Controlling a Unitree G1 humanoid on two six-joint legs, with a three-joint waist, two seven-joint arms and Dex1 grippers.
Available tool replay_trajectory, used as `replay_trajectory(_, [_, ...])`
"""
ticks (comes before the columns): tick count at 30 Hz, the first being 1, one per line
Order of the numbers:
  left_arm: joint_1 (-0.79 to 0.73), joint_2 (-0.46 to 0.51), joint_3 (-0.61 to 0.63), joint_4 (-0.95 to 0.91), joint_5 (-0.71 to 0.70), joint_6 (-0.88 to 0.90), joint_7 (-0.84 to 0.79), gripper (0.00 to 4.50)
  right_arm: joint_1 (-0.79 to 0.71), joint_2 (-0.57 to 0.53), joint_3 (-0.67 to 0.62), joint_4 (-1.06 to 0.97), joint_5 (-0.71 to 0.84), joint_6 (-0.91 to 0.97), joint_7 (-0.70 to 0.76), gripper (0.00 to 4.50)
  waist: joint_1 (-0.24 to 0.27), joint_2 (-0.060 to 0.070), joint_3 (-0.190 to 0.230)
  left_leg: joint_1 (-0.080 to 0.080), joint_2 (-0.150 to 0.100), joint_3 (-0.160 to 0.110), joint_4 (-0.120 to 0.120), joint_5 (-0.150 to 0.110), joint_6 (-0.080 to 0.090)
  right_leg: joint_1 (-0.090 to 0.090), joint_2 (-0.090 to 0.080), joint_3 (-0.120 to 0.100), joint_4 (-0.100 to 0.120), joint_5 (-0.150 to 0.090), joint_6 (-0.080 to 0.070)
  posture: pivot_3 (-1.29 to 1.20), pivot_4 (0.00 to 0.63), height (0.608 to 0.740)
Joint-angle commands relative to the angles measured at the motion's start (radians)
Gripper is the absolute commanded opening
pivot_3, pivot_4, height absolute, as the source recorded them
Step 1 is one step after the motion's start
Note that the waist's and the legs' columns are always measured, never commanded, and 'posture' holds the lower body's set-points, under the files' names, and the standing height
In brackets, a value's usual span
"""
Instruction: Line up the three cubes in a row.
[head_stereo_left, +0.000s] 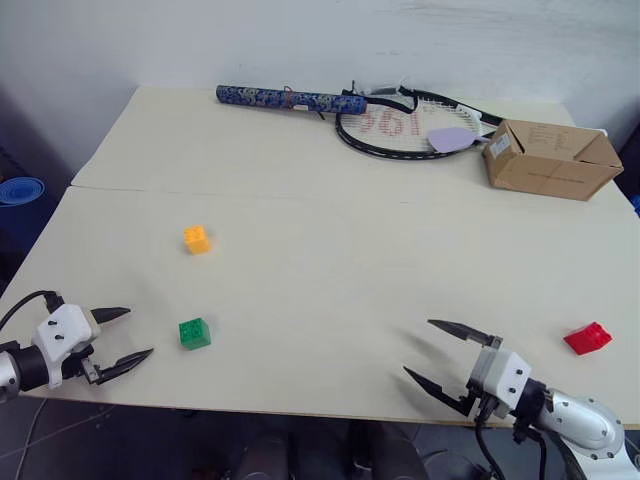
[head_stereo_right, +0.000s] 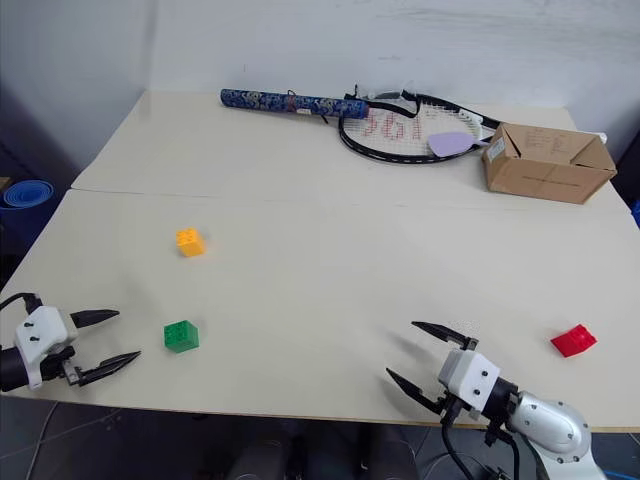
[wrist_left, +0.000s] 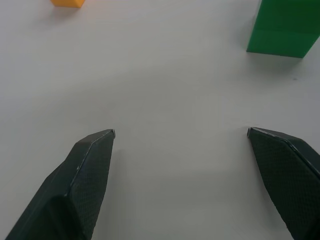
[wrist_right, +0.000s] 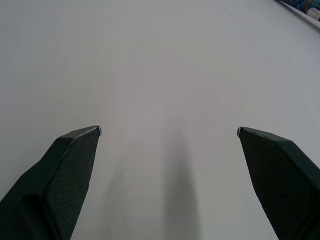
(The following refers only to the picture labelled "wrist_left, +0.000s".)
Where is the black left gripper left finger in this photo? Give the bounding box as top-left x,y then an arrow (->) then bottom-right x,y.
4,128 -> 116,240

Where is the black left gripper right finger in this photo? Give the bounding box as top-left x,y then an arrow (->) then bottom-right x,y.
246,126 -> 320,240

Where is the green block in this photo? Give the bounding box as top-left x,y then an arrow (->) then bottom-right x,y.
246,0 -> 320,59

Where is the yellow block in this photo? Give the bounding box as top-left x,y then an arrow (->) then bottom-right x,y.
50,0 -> 86,9

